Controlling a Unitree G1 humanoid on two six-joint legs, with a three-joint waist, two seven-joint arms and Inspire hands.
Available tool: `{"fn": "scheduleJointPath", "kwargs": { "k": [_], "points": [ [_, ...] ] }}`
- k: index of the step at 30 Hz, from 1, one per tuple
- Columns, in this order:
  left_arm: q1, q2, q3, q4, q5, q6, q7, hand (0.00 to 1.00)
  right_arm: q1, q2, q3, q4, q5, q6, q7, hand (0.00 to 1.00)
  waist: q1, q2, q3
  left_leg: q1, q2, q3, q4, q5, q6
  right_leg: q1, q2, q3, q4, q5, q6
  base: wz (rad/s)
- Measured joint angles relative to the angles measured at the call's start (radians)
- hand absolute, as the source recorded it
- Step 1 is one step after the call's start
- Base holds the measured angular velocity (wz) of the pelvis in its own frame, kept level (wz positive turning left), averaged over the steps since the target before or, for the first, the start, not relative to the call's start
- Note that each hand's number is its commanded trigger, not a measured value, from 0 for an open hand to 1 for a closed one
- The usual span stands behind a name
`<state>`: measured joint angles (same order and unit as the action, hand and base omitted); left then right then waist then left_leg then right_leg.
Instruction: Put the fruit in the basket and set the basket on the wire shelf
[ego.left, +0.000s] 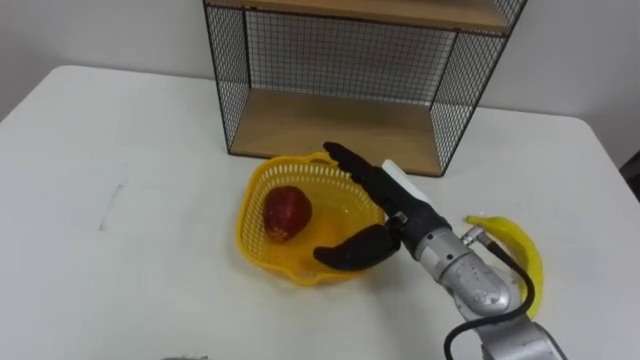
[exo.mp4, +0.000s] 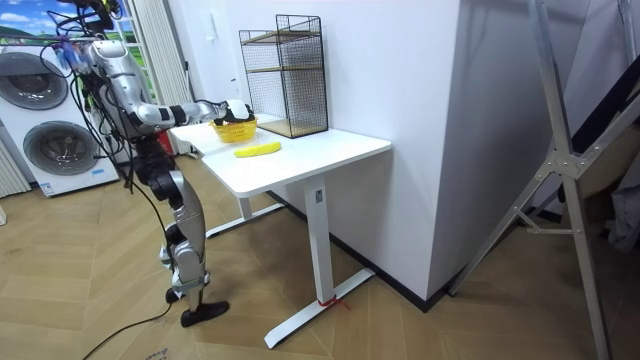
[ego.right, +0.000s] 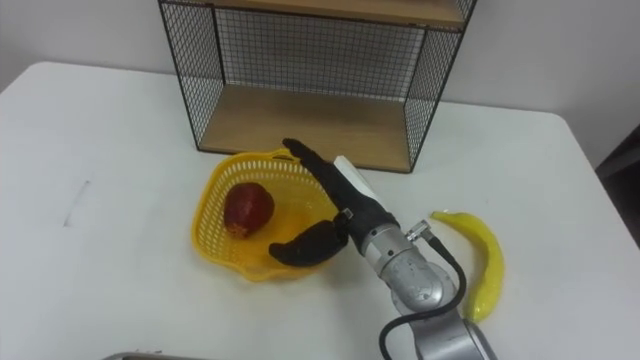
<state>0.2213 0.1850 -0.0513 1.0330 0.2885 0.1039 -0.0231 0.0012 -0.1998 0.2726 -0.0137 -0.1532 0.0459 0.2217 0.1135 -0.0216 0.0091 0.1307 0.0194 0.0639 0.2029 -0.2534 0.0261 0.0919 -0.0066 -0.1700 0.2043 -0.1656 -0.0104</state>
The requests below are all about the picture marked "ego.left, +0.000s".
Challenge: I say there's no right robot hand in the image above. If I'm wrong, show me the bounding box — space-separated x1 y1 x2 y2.
313 141 453 273

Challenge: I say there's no red apple soft toy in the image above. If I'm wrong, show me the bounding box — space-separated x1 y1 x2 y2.
262 185 314 244

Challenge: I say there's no yellow plastic basket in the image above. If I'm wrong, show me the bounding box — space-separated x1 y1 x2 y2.
235 151 387 287

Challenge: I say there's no yellow banana soft toy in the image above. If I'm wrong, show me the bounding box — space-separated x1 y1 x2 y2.
465 214 545 320

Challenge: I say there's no white table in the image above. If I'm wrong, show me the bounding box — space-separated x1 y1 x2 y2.
0 64 640 360

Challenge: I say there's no black wire mesh wooden shelf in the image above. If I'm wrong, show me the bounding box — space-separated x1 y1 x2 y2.
202 0 529 178

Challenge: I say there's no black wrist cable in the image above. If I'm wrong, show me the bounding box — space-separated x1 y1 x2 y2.
443 225 537 360

